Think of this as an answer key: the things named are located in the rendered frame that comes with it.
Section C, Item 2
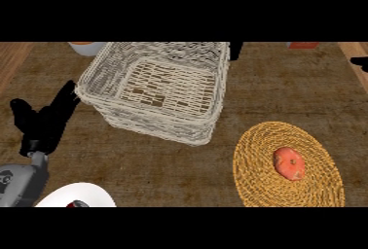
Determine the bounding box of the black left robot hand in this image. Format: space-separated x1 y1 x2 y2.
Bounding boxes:
9 80 82 158

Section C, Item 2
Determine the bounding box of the white wicker basket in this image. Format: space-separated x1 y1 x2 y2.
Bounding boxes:
74 41 233 147

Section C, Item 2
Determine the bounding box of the round yellow woven placemat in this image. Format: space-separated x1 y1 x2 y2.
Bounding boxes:
233 121 346 208

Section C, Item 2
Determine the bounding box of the white plate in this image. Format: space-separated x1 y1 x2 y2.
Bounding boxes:
34 182 119 208

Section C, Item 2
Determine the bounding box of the white cup with orange top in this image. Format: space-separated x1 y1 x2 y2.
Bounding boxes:
68 41 108 57

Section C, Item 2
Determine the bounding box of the small dark red item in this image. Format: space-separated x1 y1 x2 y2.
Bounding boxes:
66 199 91 208

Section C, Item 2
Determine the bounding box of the black upright object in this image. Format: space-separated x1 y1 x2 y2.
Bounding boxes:
230 41 244 61

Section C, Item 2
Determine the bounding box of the orange-red box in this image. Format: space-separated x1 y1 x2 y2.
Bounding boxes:
287 41 321 50

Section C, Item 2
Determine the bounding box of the black object at edge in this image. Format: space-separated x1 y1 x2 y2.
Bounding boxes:
349 56 368 73

